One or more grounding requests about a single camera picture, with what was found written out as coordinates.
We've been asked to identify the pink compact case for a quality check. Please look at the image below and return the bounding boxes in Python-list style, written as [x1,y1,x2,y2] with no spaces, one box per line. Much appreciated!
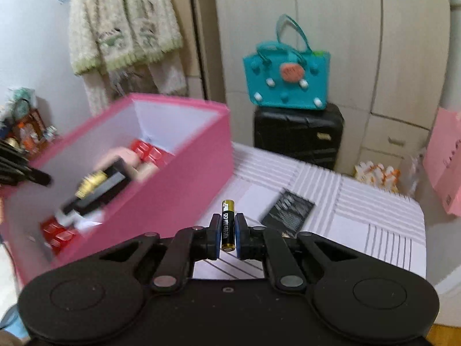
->
[99,147,159,184]

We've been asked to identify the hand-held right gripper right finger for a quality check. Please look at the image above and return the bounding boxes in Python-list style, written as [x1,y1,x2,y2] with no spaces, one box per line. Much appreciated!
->
[235,213,357,292]

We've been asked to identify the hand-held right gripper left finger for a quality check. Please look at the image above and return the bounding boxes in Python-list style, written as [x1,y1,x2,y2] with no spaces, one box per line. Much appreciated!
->
[99,213,223,294]

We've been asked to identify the black suitcase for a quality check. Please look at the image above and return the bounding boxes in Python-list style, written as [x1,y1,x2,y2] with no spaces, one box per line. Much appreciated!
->
[254,103,344,172]

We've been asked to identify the pink cardboard box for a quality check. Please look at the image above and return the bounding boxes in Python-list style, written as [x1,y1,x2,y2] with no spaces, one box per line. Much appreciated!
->
[0,93,233,285]

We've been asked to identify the flat black battery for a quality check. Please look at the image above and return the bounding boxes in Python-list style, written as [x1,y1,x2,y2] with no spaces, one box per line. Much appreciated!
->
[260,188,316,236]

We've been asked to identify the pink shopping bag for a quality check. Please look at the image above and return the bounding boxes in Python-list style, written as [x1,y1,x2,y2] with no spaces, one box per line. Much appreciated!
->
[422,107,461,217]

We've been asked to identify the pale green plush item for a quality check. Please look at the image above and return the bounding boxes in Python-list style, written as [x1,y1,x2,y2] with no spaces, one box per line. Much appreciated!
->
[7,86,37,116]

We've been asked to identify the beige wardrobe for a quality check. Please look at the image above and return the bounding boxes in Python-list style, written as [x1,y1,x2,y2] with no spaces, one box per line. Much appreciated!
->
[191,0,452,174]

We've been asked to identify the white refrigerator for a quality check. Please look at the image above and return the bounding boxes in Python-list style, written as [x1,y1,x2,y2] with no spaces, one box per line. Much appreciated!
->
[425,3,461,327]

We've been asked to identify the black charger box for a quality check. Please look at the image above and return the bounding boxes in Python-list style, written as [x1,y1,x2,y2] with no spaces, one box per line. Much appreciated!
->
[59,157,134,219]

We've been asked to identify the black gold AA battery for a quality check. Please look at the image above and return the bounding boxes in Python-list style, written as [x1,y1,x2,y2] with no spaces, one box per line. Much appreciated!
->
[221,199,236,253]

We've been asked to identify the orange white snack packets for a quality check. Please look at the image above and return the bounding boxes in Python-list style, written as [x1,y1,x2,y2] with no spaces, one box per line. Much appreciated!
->
[354,161,401,193]

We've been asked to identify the teal tote bag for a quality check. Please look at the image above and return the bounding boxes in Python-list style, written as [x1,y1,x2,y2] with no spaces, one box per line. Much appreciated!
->
[242,14,331,110]

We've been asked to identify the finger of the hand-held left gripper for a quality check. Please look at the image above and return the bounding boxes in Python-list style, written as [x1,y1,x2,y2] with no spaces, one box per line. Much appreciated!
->
[0,162,53,188]
[0,139,30,168]

